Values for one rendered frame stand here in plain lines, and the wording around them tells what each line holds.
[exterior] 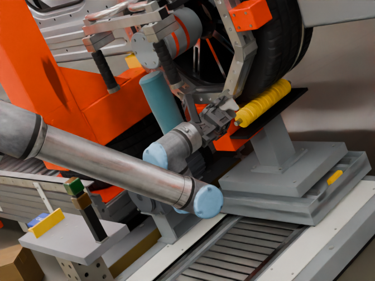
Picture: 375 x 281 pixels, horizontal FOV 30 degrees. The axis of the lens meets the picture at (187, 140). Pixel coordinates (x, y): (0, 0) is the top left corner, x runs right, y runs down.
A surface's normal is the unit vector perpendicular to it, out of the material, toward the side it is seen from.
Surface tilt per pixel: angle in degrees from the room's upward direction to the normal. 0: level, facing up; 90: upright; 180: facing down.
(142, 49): 90
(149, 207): 90
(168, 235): 90
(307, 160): 0
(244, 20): 90
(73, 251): 0
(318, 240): 0
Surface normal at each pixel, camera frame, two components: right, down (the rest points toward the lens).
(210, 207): 0.48, 0.15
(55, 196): -0.67, 0.51
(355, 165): 0.63, 0.01
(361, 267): -0.39, -0.86
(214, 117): 0.18, -0.59
